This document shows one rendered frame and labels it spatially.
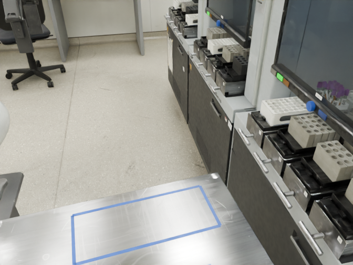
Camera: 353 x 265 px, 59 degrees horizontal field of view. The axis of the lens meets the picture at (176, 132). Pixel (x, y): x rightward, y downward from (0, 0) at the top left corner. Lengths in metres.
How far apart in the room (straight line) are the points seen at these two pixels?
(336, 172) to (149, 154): 1.57
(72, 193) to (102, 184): 0.19
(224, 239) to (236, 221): 0.06
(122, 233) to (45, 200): 1.38
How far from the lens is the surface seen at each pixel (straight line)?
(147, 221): 0.79
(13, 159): 2.54
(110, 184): 2.09
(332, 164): 0.96
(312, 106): 0.96
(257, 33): 1.33
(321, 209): 0.91
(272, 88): 1.24
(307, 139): 1.04
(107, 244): 0.77
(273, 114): 1.13
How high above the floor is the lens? 1.43
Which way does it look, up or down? 35 degrees down
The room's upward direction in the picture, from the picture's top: 1 degrees counter-clockwise
